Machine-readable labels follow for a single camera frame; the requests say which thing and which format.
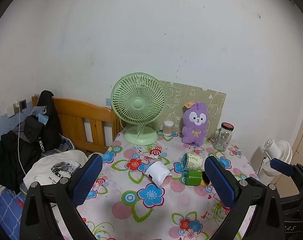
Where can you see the white charger plug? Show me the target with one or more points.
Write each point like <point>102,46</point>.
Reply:
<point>17,105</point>

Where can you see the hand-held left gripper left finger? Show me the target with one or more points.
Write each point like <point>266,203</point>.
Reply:
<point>87,178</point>

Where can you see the wooden bed headboard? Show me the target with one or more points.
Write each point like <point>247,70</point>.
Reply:
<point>74,110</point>

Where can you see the purple plush toy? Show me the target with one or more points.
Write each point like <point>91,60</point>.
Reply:
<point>195,130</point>

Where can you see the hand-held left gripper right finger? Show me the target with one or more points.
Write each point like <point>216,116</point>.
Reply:
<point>220,183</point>

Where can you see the green patterned board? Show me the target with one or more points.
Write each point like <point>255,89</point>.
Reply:
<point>199,92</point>

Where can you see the white paper cup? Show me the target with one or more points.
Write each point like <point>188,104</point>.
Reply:
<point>156,172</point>

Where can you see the white floor fan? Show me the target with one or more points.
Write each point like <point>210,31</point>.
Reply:
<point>279,152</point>

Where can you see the wall socket panel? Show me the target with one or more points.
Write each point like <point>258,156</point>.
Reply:
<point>11,110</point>

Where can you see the green cup with yellow inside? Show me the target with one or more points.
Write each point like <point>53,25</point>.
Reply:
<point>194,178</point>

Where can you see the black clothes pile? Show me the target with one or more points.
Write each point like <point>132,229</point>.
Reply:
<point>6,155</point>

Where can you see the blue wall sticker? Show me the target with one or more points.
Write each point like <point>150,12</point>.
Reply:
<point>109,101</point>

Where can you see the blue checked bedsheet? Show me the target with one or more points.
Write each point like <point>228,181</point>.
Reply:
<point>9,210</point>

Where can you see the cream cup with teal inside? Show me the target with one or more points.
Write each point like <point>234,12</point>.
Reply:
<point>195,161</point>

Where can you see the green desk fan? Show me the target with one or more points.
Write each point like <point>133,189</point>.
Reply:
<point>137,103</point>

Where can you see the black jacket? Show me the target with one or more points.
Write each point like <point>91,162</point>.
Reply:
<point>50,120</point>

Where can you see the floral tablecloth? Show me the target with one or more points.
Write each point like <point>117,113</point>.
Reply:
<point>131,202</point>

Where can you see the glass jar mug with lid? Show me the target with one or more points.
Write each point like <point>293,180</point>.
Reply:
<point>224,138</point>

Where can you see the cotton swab container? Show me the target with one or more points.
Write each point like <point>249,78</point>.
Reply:
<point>168,129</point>

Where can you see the white printed shirt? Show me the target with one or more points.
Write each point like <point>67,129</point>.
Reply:
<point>49,162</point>

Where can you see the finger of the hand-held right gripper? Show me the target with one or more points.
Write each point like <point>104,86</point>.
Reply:
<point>281,166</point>

